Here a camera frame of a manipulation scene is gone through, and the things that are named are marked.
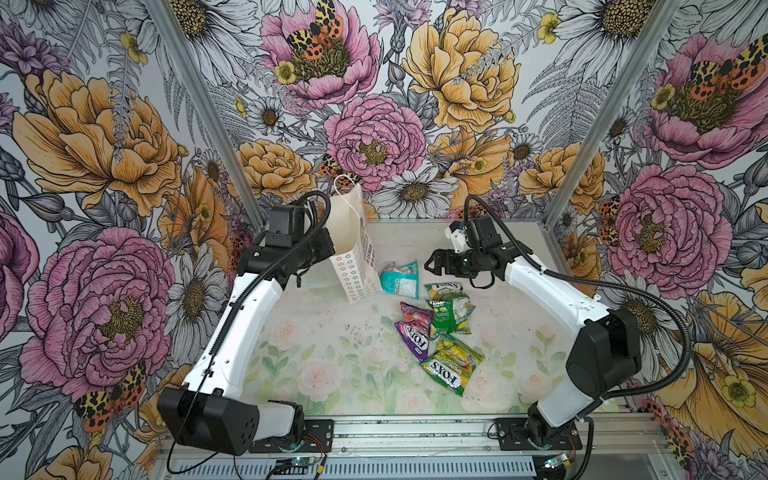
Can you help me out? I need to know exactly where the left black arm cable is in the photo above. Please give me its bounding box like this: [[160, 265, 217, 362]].
[[166, 190, 332, 475]]

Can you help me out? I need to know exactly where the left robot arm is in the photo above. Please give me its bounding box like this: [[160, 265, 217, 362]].
[[157, 227, 334, 456]]

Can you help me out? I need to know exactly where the white patterned paper bag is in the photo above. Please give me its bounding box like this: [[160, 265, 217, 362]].
[[326, 174, 381, 304]]

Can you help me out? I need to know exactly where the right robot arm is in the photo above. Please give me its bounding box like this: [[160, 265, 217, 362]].
[[425, 243, 642, 448]]

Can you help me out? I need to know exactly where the purple Fox's candy packet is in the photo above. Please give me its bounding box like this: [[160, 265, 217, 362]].
[[394, 302, 434, 362]]

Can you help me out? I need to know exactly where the aluminium corner post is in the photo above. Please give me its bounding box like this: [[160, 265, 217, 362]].
[[542, 0, 682, 228], [147, 1, 265, 231]]

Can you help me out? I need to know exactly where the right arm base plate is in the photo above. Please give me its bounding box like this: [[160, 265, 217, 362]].
[[488, 417, 583, 451]]

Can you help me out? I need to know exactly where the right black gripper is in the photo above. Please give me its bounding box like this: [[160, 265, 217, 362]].
[[424, 247, 484, 281]]

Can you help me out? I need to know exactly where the right aluminium corner post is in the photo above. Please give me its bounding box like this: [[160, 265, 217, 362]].
[[542, 0, 682, 228]]

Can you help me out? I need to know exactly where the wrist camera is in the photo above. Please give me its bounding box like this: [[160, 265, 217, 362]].
[[445, 216, 503, 254], [265, 204, 305, 249]]

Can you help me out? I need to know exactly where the left aluminium corner post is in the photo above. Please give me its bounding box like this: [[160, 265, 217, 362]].
[[147, 1, 265, 231]]

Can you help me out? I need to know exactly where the yellow green Fox's packet front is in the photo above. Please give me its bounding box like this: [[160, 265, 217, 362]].
[[420, 333, 485, 397]]

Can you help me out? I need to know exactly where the green snack packet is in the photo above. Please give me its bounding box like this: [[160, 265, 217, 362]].
[[427, 293, 475, 338]]

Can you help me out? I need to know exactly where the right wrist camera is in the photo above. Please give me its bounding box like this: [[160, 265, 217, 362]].
[[445, 216, 503, 254]]

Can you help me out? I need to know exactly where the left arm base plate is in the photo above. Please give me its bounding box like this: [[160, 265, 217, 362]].
[[249, 419, 335, 454]]

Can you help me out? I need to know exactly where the yellow green Fox's packet back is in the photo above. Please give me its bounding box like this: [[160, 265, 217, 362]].
[[424, 282, 464, 300]]

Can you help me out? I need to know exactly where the right black corrugated cable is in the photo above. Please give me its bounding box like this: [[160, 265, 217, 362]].
[[463, 194, 692, 402]]

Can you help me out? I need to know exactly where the white vented cable duct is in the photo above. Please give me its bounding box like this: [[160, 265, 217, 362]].
[[177, 456, 536, 479]]

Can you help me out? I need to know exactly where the yellow green fox's packet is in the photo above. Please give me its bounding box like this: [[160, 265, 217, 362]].
[[420, 333, 485, 397], [424, 282, 464, 300]]

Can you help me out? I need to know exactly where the aluminium front rail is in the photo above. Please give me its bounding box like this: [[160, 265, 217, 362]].
[[158, 413, 673, 460]]

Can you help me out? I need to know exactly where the teal snack packet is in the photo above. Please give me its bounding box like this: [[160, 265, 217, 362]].
[[380, 261, 419, 299]]

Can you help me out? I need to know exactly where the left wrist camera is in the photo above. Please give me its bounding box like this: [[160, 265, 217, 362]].
[[265, 204, 305, 249]]

